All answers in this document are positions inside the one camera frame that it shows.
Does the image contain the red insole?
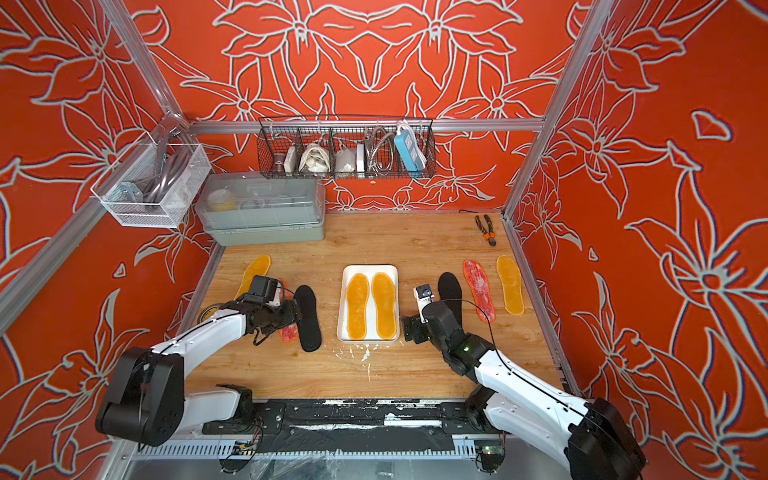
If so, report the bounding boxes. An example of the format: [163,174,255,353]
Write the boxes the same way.
[279,279,299,344]
[463,260,496,323]

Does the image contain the black insole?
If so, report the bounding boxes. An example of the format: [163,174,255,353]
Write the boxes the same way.
[438,272,463,326]
[294,285,323,353]

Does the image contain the yellow insole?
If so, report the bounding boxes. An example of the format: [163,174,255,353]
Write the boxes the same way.
[496,255,525,315]
[235,255,271,297]
[372,273,397,340]
[346,273,369,341]

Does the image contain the white plastic storage tray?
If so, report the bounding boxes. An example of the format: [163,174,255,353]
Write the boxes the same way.
[337,265,400,344]

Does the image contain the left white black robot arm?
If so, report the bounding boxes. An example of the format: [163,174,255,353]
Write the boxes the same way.
[95,276,303,447]

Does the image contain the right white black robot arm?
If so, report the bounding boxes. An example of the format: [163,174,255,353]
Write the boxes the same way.
[401,301,646,479]

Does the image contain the grey green lidded storage box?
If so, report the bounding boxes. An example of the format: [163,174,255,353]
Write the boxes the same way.
[195,172,325,247]

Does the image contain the brown tape roll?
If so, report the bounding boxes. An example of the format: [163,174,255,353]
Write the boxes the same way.
[196,303,222,325]

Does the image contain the orange black pliers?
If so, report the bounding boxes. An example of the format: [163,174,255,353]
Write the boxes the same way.
[475,214,497,247]

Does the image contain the blue white power strip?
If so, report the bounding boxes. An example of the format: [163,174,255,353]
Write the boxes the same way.
[394,121,427,178]

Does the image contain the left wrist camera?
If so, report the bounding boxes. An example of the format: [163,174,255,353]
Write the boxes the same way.
[264,279,284,310]

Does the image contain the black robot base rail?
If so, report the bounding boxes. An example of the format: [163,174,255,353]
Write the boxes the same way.
[201,398,508,457]

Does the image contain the clear plastic wall bin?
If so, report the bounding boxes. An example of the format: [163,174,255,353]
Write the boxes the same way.
[91,133,212,229]

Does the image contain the black wire wall basket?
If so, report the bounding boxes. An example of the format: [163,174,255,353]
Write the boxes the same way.
[258,115,437,180]

